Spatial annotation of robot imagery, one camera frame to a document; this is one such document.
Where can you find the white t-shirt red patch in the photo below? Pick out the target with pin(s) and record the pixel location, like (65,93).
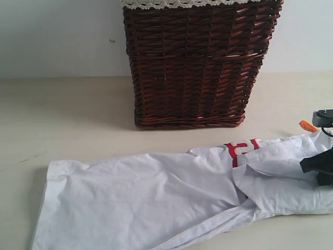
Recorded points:
(174,200)

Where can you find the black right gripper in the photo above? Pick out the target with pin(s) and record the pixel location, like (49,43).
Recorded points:
(322,163)

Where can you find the dark brown wicker basket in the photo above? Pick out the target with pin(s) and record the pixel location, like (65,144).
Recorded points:
(195,67)

